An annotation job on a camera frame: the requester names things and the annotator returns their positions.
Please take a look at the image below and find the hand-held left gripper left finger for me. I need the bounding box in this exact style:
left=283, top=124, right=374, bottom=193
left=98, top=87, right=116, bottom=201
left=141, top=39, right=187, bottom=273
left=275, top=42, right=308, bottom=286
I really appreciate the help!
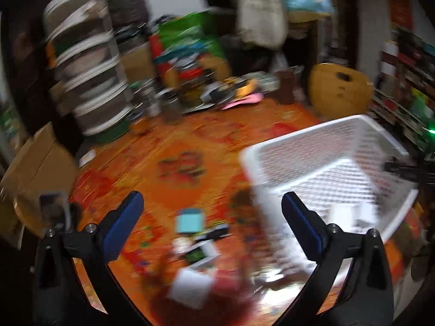
left=32, top=191, right=145, bottom=326

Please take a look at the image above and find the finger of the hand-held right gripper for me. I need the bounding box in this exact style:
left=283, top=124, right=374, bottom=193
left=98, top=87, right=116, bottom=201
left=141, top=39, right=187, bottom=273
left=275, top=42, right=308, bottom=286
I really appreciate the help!
left=384, top=158, right=435, bottom=184

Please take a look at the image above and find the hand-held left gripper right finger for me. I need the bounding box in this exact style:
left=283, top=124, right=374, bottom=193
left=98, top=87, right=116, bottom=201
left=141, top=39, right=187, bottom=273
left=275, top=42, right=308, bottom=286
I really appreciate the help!
left=272, top=191, right=395, bottom=326

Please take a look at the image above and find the white plastic mesh basket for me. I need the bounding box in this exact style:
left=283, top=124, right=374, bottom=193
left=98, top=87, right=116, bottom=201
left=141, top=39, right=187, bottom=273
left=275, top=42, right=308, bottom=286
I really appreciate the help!
left=239, top=115, right=419, bottom=279

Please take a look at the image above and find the bookshelf with books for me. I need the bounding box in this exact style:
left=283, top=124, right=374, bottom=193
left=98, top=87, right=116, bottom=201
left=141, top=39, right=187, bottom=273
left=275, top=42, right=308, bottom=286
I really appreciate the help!
left=368, top=28, right=435, bottom=151

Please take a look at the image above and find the teal small box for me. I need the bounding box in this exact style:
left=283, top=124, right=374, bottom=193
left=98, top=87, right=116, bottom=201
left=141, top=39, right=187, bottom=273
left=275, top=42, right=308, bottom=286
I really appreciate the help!
left=176, top=209, right=205, bottom=236

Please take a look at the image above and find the white and green small box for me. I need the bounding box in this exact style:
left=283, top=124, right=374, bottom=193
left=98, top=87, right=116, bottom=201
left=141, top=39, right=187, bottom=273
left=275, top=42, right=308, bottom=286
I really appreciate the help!
left=188, top=242, right=220, bottom=268

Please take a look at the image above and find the black flat gadget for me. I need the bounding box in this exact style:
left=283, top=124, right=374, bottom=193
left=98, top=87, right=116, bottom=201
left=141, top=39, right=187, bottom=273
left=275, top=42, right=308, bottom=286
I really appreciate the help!
left=195, top=225, right=231, bottom=242

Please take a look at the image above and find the white square box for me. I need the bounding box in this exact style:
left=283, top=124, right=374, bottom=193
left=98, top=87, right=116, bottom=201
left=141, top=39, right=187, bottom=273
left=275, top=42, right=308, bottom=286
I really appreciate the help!
left=169, top=268, right=215, bottom=308

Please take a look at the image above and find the red packet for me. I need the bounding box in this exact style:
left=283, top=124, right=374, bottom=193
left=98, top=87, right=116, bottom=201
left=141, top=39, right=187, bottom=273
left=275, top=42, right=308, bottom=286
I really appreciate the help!
left=214, top=271, right=256, bottom=315

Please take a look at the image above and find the orange patterned mat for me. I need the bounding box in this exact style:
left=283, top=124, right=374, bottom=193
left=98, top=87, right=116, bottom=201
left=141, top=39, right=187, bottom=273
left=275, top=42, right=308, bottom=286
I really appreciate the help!
left=68, top=95, right=425, bottom=326

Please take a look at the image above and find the large cardboard box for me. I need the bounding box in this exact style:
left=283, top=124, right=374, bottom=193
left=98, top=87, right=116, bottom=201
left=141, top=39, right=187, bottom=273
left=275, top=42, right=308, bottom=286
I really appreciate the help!
left=0, top=122, right=79, bottom=206

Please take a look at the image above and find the metal can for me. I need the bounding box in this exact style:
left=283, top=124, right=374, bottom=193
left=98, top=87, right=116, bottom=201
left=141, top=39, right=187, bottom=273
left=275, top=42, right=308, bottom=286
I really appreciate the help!
left=142, top=81, right=161, bottom=117

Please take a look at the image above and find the brown cup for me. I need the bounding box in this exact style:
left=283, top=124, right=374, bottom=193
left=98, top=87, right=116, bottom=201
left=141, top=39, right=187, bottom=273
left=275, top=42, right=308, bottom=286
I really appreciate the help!
left=276, top=71, right=295, bottom=105

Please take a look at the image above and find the yellow tape roll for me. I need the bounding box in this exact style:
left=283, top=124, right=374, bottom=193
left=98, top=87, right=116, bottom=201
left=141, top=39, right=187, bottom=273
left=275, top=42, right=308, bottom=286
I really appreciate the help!
left=235, top=79, right=258, bottom=98

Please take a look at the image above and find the white tiered shelf rack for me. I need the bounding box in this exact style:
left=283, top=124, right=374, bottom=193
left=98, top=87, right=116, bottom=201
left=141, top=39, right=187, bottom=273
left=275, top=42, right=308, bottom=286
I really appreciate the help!
left=43, top=0, right=134, bottom=137

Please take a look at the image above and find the brown cardboard box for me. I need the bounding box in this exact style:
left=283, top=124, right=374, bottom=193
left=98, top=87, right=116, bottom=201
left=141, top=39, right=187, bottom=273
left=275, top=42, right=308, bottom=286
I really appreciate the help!
left=120, top=42, right=157, bottom=83

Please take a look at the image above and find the green printed bag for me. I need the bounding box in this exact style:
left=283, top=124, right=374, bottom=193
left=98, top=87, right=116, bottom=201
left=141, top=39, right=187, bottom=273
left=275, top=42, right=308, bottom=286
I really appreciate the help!
left=157, top=11, right=225, bottom=62

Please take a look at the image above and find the beige canvas tote bag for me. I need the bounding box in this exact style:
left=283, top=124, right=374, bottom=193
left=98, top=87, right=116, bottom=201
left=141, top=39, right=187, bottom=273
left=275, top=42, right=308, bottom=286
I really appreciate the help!
left=235, top=0, right=288, bottom=49

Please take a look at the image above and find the dark woven basket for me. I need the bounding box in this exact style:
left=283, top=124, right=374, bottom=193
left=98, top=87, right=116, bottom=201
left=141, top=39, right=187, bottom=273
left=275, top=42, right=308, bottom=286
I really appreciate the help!
left=105, top=0, right=151, bottom=32

